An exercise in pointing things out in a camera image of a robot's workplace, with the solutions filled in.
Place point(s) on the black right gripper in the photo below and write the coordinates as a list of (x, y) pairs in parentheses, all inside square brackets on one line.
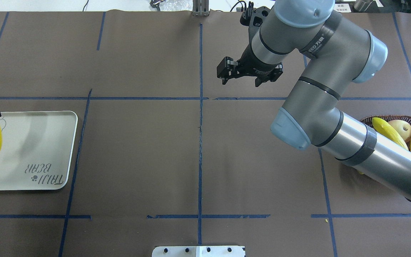
[(254, 63)]

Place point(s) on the yellow banana long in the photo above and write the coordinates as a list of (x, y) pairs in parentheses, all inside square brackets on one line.
[(384, 128)]

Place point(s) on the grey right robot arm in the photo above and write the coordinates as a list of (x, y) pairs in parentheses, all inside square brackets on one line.
[(340, 52)]

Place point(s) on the brown wicker basket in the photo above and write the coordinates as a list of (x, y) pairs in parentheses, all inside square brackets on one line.
[(368, 120)]

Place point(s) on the white bear print tray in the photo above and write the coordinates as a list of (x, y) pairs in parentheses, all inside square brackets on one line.
[(36, 149)]

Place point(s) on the black box white label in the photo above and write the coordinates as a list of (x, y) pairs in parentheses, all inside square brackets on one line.
[(345, 6)]

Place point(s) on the pale yellow-pink apple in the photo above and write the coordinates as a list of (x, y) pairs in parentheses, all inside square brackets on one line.
[(403, 128)]

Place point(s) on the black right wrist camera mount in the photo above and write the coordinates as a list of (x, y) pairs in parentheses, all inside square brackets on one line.
[(253, 18)]

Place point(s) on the grey aluminium bracket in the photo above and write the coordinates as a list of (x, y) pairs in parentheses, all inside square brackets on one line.
[(201, 8)]

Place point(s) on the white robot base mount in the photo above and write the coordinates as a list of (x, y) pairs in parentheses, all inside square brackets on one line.
[(199, 251)]

